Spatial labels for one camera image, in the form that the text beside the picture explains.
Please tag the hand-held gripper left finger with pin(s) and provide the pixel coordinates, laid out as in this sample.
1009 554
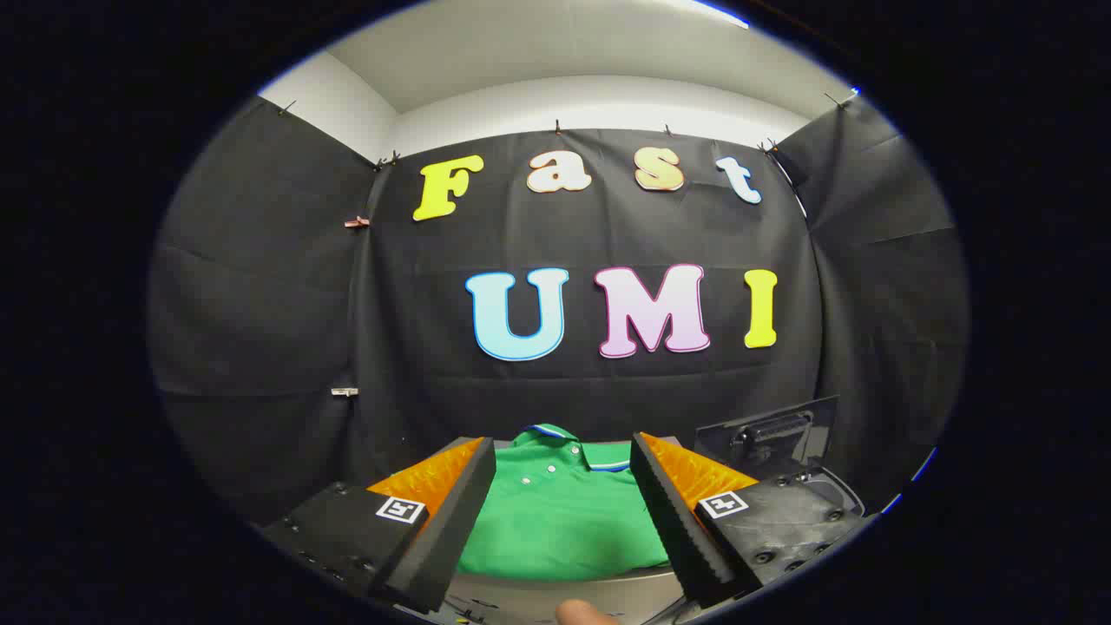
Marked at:
451 521

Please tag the dark glass washing machine lid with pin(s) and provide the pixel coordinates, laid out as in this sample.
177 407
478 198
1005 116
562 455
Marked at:
781 434

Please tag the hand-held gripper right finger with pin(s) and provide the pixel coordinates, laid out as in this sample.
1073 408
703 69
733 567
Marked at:
677 521

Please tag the green polo shirt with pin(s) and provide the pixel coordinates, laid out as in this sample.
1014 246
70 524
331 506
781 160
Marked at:
564 521

